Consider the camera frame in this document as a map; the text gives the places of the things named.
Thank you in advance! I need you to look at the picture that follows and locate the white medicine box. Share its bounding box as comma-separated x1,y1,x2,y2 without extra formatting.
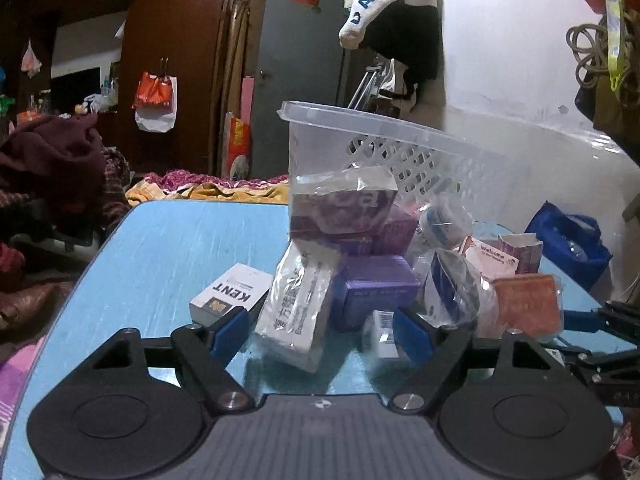
254,240,343,374

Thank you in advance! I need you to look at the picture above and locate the white Kent cigarette box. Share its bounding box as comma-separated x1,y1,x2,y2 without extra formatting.
190,263,273,327

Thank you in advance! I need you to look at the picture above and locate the red orange box in bag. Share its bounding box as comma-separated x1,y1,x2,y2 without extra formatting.
491,274,564,339

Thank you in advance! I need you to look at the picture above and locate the blue bag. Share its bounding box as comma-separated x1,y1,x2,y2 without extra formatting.
525,202,612,292

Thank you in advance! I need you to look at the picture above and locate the pink double happiness packet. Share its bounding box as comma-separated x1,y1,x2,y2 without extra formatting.
459,236,520,281

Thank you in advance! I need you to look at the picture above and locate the round white blue jar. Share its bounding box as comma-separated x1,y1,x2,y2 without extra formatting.
418,193,473,249

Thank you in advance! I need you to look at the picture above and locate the purple pink box in bag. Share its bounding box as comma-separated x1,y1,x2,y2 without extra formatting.
288,166,398,240

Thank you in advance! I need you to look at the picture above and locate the white plastic lattice basket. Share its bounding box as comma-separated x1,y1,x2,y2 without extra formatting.
278,101,529,223

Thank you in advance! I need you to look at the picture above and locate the maroon clothes pile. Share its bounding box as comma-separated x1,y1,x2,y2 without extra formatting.
1,114,130,246

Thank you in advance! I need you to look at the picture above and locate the dark brown hanging bag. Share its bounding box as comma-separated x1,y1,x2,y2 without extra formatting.
565,11,639,159

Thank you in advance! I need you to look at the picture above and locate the orange white hanging bag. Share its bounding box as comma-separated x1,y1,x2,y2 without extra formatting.
132,72,178,133

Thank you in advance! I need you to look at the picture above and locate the grey metal door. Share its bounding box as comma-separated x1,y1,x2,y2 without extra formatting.
250,0,344,180

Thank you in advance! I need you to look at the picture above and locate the white black hanging jacket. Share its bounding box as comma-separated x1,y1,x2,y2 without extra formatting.
338,0,442,113

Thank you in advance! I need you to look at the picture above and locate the dark red wooden wardrobe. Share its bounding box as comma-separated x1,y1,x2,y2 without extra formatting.
50,0,230,174

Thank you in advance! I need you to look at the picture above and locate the coiled grey cable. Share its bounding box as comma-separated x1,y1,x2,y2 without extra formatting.
565,14,632,88

